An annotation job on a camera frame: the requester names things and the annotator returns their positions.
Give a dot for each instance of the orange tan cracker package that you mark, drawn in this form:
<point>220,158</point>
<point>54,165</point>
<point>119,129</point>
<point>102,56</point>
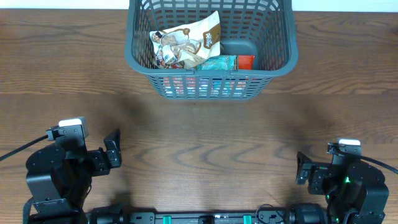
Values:
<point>244,62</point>

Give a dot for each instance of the Kleenex tissue multipack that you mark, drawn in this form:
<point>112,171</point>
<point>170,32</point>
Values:
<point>203,87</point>

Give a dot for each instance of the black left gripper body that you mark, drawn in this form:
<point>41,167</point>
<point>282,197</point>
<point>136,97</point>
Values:
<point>96,166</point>

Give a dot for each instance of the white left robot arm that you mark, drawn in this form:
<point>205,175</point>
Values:
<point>59,176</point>

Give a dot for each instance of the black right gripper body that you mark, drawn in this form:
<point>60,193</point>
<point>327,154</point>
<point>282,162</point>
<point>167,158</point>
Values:
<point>320,182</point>

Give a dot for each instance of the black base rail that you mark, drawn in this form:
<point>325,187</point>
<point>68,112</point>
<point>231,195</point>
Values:
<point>265,214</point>

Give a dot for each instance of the teal small snack packet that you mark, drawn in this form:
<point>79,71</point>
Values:
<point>221,62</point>

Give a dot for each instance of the grey plastic lattice basket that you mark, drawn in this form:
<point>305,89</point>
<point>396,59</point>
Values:
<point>265,29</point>

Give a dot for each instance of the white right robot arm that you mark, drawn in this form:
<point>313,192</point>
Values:
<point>355,191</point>

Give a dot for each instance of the white brown Pancee snack bag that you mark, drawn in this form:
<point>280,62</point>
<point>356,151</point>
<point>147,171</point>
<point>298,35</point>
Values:
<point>188,45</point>

